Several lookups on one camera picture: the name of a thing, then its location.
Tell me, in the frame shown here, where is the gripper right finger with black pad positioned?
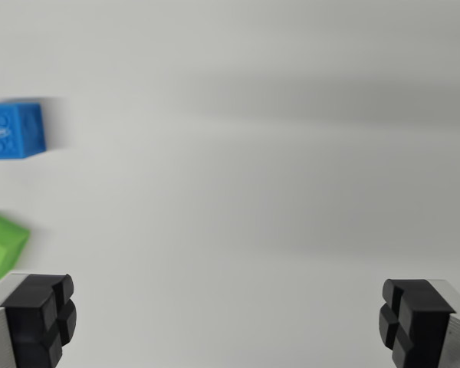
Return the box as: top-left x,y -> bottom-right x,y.
378,278 -> 460,368

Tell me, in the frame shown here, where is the blue rubber cube white logo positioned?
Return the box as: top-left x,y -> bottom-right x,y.
0,102 -> 47,160

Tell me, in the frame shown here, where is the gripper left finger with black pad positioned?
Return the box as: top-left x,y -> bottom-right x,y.
0,272 -> 77,368

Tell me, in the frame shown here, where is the green rubber cube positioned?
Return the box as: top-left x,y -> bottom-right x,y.
0,210 -> 31,291

